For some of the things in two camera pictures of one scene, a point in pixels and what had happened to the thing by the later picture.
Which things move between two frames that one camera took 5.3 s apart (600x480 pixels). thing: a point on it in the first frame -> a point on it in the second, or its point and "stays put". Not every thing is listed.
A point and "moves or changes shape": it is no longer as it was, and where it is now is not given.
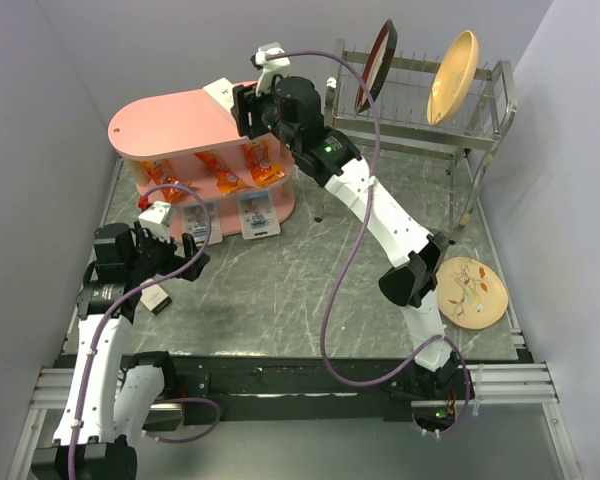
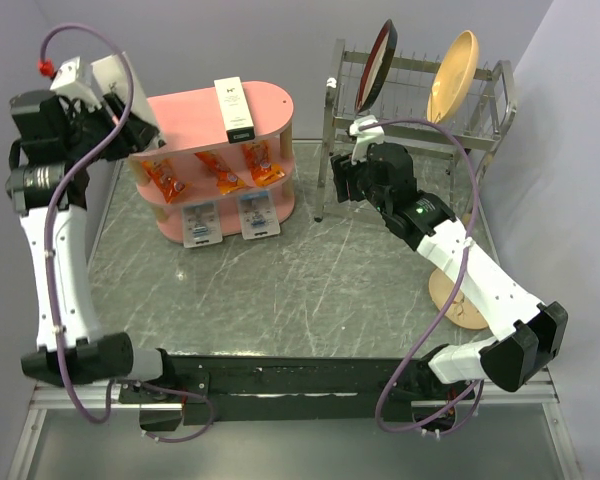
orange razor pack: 227,181 stays put
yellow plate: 453,80 stays put
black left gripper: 174,261 -> 135,135
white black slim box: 154,298 -> 112,74
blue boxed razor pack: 196,222 stays put
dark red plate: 377,65 stays put
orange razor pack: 263,170 stays put
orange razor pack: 162,171 stays put
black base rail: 254,388 stays put
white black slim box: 222,90 moves or changes shape
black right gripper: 246,101 -> 344,170
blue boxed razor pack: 257,213 stays put
